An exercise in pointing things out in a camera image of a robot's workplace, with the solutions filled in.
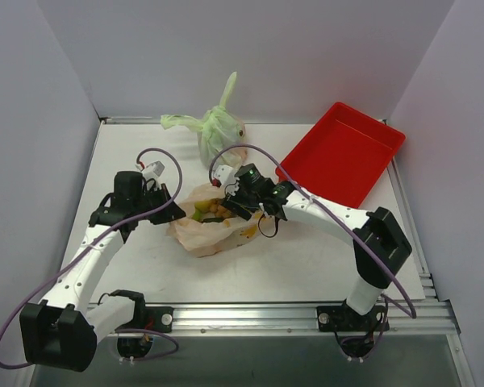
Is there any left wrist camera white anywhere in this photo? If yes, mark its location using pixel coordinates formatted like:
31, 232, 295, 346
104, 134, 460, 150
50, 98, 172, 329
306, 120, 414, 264
137, 161, 165, 181

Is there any longan bunch brown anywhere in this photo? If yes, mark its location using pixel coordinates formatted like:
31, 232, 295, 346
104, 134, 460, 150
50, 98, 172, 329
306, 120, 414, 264
205, 199, 233, 220

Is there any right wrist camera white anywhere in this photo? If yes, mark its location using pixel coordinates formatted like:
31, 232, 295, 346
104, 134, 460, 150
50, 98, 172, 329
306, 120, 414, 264
212, 164, 236, 187

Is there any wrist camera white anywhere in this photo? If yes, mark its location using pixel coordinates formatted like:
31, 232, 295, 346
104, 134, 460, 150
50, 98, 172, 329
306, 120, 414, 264
212, 164, 236, 187
137, 161, 165, 181

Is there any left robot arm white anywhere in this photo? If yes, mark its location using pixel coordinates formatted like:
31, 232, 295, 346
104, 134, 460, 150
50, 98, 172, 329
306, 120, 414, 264
19, 171, 186, 372

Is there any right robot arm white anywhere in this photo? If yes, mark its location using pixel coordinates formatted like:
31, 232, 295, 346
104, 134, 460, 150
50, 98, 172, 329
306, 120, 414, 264
213, 163, 412, 330

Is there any green round fruit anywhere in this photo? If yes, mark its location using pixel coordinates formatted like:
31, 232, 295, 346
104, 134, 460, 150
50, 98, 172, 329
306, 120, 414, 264
192, 200, 211, 222

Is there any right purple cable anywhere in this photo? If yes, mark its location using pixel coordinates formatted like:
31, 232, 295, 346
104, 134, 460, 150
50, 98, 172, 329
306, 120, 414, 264
208, 144, 417, 319

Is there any aluminium front rail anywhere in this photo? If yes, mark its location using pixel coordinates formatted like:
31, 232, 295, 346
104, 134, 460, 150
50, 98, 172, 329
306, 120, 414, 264
19, 300, 465, 335

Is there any red plastic tray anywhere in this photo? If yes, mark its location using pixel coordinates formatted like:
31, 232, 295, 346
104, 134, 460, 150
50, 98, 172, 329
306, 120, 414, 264
275, 102, 406, 208

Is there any orange banana-print plastic bag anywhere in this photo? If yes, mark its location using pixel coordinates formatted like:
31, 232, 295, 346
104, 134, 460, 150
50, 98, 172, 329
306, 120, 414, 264
167, 184, 275, 257

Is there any green knotted plastic bag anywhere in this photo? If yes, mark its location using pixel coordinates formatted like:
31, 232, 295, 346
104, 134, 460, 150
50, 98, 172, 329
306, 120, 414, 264
160, 72, 246, 168

